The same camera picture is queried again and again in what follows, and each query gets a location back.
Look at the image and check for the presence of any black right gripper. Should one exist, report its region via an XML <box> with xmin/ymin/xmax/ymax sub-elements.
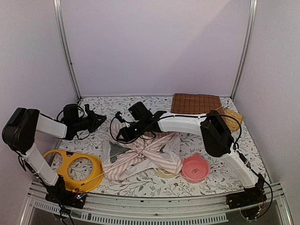
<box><xmin>117</xmin><ymin>119</ymin><xmax>147</xmax><ymax>142</ymax></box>

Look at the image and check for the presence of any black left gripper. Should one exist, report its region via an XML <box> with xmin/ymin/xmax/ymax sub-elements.
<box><xmin>73</xmin><ymin>110</ymin><xmax>107</xmax><ymax>133</ymax></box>

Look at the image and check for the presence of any pink striped pet tent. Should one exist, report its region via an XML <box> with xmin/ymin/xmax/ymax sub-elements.
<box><xmin>102</xmin><ymin>122</ymin><xmax>182</xmax><ymax>180</ymax></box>

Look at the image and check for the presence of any white tent pole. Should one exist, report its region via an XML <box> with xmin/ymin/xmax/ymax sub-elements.
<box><xmin>81</xmin><ymin>106</ymin><xmax>227</xmax><ymax>187</ymax></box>

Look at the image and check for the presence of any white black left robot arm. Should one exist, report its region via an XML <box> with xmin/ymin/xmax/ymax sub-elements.
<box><xmin>2</xmin><ymin>104</ymin><xmax>107</xmax><ymax>203</ymax></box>

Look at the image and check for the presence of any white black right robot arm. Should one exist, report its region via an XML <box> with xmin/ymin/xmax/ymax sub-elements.
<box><xmin>116</xmin><ymin>102</ymin><xmax>264</xmax><ymax>204</ymax></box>

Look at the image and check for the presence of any cream pet bowl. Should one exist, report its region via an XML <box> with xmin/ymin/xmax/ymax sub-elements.
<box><xmin>153</xmin><ymin>168</ymin><xmax>180</xmax><ymax>180</ymax></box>

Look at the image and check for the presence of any pink pet bowl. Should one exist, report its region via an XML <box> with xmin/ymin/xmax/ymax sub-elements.
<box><xmin>181</xmin><ymin>153</ymin><xmax>210</xmax><ymax>183</ymax></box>

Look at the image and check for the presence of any yellow double bowl holder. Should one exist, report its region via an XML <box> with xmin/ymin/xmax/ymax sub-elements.
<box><xmin>43</xmin><ymin>150</ymin><xmax>104</xmax><ymax>192</ymax></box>

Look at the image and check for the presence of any brown woven mat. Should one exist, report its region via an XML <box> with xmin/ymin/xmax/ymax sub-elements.
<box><xmin>171</xmin><ymin>93</ymin><xmax>224</xmax><ymax>114</ymax></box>

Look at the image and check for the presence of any yellow bamboo mat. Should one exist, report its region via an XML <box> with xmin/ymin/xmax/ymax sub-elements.
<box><xmin>223</xmin><ymin>107</ymin><xmax>244</xmax><ymax>132</ymax></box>

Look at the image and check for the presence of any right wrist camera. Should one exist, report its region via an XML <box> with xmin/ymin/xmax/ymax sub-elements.
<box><xmin>115</xmin><ymin>112</ymin><xmax>125</xmax><ymax>123</ymax></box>

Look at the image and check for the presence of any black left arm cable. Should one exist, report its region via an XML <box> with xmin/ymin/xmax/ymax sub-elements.
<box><xmin>56</xmin><ymin>105</ymin><xmax>94</xmax><ymax>141</ymax></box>

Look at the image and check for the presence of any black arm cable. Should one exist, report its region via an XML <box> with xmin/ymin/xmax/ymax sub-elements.
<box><xmin>56</xmin><ymin>105</ymin><xmax>94</xmax><ymax>141</ymax></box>
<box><xmin>109</xmin><ymin>110</ymin><xmax>274</xmax><ymax>220</ymax></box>

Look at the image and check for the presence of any aluminium front rail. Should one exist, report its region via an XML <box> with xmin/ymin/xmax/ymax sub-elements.
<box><xmin>20</xmin><ymin>182</ymin><xmax>296</xmax><ymax>225</ymax></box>

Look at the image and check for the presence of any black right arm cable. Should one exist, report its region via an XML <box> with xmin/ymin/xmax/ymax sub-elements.
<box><xmin>109</xmin><ymin>110</ymin><xmax>274</xmax><ymax>220</ymax></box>

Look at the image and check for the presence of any left aluminium frame post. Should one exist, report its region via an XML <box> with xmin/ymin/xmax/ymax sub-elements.
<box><xmin>53</xmin><ymin>0</ymin><xmax>82</xmax><ymax>101</ymax></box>

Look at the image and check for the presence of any aluminium frame post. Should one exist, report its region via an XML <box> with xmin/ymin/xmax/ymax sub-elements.
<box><xmin>230</xmin><ymin>0</ymin><xmax>258</xmax><ymax>101</ymax></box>
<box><xmin>53</xmin><ymin>0</ymin><xmax>82</xmax><ymax>101</ymax></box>

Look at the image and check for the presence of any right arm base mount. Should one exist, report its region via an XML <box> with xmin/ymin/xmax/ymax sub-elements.
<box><xmin>226</xmin><ymin>186</ymin><xmax>267</xmax><ymax>209</ymax></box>

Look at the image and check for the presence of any right aluminium frame post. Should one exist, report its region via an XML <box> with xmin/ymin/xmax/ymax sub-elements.
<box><xmin>230</xmin><ymin>0</ymin><xmax>258</xmax><ymax>101</ymax></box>

